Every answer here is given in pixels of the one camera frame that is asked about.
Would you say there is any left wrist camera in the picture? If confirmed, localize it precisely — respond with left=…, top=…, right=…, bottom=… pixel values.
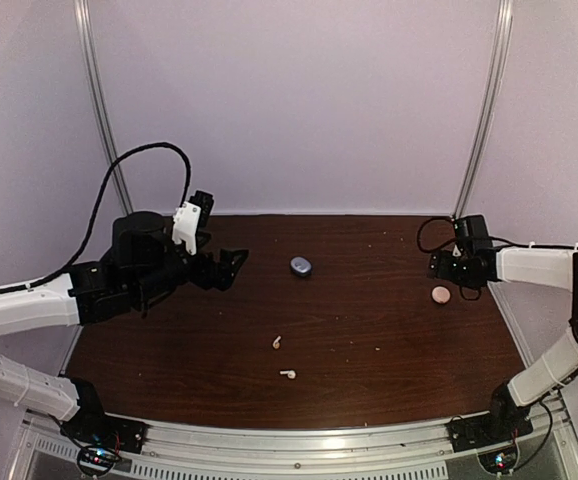
left=171, top=190, right=214, bottom=256

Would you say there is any aluminium frame post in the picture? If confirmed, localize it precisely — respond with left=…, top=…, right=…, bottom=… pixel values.
left=452, top=0, right=514, bottom=218
left=72, top=0, right=135, bottom=216

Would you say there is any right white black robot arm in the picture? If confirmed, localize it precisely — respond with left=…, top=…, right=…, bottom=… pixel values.
left=416, top=215, right=578, bottom=442

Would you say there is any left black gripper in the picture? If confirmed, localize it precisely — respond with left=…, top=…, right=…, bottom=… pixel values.
left=131, top=233, right=248, bottom=304

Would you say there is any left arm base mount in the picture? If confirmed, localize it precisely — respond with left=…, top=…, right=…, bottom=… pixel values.
left=53, top=415, right=147, bottom=478

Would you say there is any white stem earbud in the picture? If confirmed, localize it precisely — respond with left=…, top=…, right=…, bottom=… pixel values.
left=279, top=370, right=297, bottom=379

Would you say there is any cream earbud middle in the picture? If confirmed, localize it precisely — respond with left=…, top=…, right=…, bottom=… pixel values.
left=272, top=336, right=282, bottom=350

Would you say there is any right aluminium frame post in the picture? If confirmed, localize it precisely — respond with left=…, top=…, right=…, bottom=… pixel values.
left=452, top=0, right=514, bottom=218

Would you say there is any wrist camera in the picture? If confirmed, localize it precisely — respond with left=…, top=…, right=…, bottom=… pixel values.
left=452, top=214, right=494, bottom=258
left=171, top=190, right=214, bottom=256

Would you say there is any left aluminium frame post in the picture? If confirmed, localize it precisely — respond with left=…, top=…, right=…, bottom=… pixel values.
left=72, top=0, right=135, bottom=216

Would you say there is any black braided cable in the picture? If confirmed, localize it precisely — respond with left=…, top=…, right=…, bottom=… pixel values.
left=28, top=142, right=194, bottom=291
left=415, top=216, right=458, bottom=254

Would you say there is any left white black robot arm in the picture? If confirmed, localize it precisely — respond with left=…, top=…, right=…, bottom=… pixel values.
left=0, top=211, right=249, bottom=444

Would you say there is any left black braided cable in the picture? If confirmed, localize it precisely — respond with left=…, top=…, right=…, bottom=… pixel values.
left=28, top=142, right=194, bottom=291

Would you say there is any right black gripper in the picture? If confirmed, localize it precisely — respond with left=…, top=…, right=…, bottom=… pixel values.
left=428, top=248, right=482, bottom=289

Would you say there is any right black braided cable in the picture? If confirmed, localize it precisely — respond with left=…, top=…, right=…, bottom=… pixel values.
left=415, top=216, right=458, bottom=254

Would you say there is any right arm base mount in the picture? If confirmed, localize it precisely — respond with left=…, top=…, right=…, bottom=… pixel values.
left=445, top=413, right=533, bottom=476

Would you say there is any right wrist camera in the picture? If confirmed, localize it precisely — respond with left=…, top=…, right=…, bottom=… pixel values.
left=452, top=214, right=494, bottom=258

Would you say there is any purple earbud charging case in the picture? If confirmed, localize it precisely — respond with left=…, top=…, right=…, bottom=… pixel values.
left=290, top=256, right=313, bottom=277

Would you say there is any pink round charging case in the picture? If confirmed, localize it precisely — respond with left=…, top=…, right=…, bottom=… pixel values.
left=431, top=286, right=451, bottom=305

